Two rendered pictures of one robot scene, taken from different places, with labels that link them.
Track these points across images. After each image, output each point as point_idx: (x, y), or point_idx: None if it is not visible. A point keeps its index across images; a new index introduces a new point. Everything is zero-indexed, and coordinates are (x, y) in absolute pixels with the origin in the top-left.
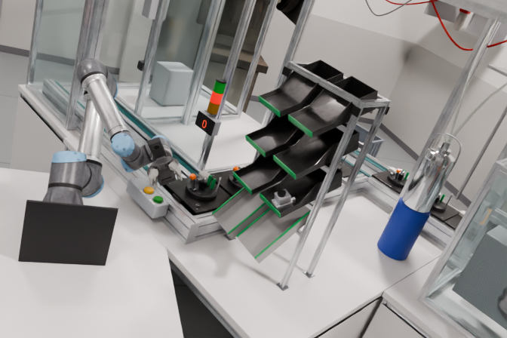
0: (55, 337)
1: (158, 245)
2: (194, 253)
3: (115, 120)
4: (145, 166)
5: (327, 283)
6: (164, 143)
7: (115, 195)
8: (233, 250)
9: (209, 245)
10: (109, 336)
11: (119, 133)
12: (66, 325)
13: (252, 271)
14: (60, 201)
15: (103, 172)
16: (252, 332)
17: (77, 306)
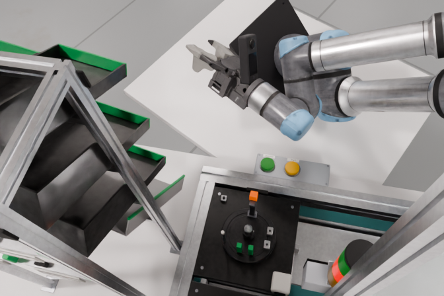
0: (194, 30)
1: (225, 152)
2: (188, 178)
3: (332, 39)
4: (361, 223)
5: (20, 293)
6: (273, 98)
7: (337, 175)
8: (157, 227)
9: (185, 205)
10: (170, 53)
11: (302, 36)
12: (198, 39)
13: None
14: (289, 36)
15: (399, 197)
16: None
17: (208, 52)
